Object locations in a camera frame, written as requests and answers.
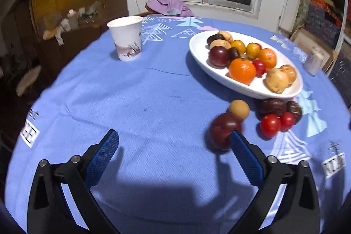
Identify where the small dark purple plum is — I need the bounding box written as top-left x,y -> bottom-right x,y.
227,47 -> 242,62

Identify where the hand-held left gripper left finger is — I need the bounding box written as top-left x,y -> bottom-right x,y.
27,129 -> 120,234

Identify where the wooden picture frame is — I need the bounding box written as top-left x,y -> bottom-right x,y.
291,27 -> 338,73

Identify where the purple cloth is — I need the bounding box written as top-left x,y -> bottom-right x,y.
145,0 -> 198,17

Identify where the dark red plum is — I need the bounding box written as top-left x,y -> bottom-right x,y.
208,46 -> 230,68

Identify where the white paper cup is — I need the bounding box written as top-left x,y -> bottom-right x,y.
107,16 -> 144,62

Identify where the pale round stool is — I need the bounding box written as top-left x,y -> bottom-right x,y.
16,65 -> 42,97

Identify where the crumpled white paper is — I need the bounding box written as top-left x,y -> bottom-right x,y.
55,18 -> 71,45

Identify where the orange yellow tomato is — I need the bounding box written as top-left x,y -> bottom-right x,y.
230,40 -> 246,55
246,43 -> 261,60

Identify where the blue printed tablecloth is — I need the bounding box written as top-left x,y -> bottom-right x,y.
4,16 -> 351,234

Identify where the large orange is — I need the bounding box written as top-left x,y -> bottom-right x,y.
228,58 -> 257,85

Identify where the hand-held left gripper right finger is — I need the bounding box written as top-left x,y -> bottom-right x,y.
227,130 -> 321,234

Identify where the small orange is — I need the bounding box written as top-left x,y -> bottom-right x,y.
258,48 -> 277,69

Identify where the dark wrinkled passion fruit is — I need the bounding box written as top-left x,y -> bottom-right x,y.
256,98 -> 287,118
286,100 -> 303,123

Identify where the amber brown round fruit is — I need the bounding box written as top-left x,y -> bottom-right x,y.
280,64 -> 297,86

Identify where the white oval plate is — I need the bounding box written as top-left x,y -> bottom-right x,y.
189,30 -> 303,100

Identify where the small tan round fruit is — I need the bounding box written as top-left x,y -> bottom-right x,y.
228,100 -> 251,120

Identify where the stack of patterned boxes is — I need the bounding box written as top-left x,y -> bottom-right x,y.
307,0 -> 343,48

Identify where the red tomato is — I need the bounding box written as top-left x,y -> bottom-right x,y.
280,112 -> 296,131
260,114 -> 281,138
252,59 -> 267,76

